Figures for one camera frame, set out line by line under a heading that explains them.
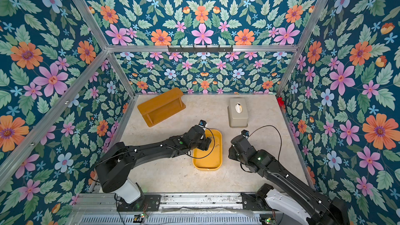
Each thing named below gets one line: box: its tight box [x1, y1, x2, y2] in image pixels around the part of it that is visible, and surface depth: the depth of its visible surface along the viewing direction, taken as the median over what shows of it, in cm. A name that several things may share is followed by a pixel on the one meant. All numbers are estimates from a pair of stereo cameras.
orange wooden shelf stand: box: [136, 86, 186, 128], surface depth 101 cm
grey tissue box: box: [227, 97, 249, 128], surface depth 103 cm
